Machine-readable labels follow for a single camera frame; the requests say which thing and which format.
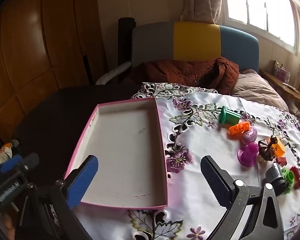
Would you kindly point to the magenta perforated dome toy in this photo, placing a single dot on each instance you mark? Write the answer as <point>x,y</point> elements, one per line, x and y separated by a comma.
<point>251,150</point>

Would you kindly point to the pink cardboard box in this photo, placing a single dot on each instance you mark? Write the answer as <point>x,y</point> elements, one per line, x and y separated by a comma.
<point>125,150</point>

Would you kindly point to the white and orange bag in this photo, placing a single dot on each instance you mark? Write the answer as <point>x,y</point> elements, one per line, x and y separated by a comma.
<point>5,153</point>

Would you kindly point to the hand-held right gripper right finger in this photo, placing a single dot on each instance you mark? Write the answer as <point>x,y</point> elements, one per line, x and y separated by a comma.
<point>215,181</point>

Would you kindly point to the rust brown blanket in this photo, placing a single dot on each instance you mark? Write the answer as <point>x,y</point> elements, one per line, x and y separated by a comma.
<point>190,75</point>

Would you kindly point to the clear yellow toy piece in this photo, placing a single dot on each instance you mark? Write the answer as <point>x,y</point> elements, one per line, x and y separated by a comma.
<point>261,160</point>

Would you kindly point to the beige patterned curtain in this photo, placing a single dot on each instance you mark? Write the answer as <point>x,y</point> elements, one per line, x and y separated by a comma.
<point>205,2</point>

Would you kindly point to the wooden wardrobe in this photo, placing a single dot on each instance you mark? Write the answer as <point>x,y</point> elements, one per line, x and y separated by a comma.
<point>40,42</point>

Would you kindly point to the orange yellow toy piece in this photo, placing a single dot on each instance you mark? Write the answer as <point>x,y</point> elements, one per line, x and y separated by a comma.
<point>280,148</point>

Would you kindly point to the pale pink duvet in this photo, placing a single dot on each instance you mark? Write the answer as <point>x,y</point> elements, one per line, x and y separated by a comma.
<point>260,90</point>

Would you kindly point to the small red block toy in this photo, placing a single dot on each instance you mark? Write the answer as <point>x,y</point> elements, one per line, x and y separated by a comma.
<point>281,160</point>

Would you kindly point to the brown pumpkin toy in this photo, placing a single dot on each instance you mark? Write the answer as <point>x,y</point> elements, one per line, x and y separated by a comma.
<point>265,150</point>

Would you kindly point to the orange block toy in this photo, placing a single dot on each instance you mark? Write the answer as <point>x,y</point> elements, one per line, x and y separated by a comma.
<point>237,129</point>

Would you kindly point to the white floral embroidered tablecloth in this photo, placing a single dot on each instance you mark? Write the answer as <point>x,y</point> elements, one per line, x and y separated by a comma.
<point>202,140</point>

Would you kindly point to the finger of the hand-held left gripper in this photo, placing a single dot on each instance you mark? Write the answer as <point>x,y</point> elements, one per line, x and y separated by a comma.
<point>11,163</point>

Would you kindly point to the red gear toy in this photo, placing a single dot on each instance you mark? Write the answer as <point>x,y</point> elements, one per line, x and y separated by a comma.
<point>297,177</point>

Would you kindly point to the purple storage box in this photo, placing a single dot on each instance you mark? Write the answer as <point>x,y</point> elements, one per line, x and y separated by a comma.
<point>280,70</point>

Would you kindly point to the green cylinder toy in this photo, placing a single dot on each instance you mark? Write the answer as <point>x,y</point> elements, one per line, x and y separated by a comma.
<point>231,117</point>

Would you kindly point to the grey yellow blue headboard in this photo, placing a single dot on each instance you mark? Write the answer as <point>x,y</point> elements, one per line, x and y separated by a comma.
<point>197,40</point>

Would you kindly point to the black chair back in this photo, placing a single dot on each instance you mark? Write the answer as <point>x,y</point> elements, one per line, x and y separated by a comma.
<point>125,40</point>

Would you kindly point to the black grey cylinder toy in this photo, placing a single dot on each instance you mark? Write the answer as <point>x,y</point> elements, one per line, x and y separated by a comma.
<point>275,175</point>

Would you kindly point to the wooden side shelf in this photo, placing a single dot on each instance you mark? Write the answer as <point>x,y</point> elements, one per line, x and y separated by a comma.
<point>282,85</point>

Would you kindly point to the bright window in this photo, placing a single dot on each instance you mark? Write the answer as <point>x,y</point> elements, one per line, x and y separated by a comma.
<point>260,5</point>

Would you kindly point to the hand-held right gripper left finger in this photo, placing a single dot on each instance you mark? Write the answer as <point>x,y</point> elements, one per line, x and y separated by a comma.
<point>82,180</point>

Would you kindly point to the green toy cup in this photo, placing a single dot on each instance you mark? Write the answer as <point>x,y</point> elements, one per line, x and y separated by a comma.
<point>288,180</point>

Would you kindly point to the white chair armrest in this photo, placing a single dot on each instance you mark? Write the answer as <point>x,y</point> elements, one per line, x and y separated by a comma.
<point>112,73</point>

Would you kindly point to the light purple ball toy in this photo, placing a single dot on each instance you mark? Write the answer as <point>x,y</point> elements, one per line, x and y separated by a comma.
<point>250,135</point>

